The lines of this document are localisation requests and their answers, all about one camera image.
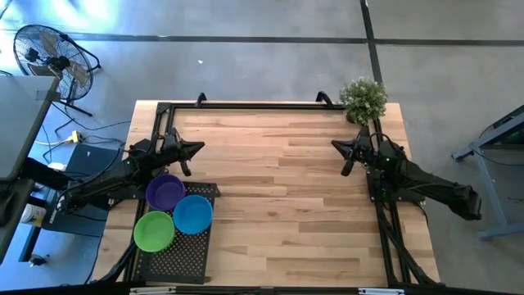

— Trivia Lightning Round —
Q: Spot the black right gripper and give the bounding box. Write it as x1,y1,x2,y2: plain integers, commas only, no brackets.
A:
331,126,384,176

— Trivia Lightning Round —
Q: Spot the black floor fan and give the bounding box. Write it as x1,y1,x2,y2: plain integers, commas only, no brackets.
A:
11,24,102,118

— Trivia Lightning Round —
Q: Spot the white label strip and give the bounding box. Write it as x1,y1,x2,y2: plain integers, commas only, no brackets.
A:
358,288,405,295
129,286,177,295

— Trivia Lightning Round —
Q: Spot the artificial potted green plant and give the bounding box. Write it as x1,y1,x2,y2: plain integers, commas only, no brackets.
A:
338,76,389,125

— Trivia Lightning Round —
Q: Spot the black computer case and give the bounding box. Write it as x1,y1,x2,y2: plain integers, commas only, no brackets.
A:
43,143,124,238

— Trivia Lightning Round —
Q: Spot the purple plastic mini bowl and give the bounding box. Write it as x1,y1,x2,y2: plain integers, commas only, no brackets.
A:
145,173,187,212

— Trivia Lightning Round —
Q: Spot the black perforated metal shelf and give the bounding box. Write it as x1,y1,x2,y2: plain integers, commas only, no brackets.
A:
133,181,221,285

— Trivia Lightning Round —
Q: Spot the grey standing desk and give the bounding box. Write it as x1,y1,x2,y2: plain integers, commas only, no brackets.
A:
0,75,61,181

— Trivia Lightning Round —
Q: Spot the green plastic mini bowl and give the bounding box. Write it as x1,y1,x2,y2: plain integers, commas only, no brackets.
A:
133,210,176,253

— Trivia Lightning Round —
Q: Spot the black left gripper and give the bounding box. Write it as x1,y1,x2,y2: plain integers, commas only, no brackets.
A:
157,127,205,178

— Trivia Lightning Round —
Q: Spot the black aluminium table frame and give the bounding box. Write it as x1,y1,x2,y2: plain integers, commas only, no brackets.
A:
93,101,439,288

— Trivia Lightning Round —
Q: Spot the blue plastic mini bowl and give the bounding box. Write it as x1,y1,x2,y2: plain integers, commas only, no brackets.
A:
173,194,215,236

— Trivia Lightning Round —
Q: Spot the blue grey desk frame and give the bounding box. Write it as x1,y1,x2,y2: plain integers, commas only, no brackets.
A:
451,104,524,241

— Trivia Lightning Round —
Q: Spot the white round container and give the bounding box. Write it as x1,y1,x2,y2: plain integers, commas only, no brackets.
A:
20,203,47,227

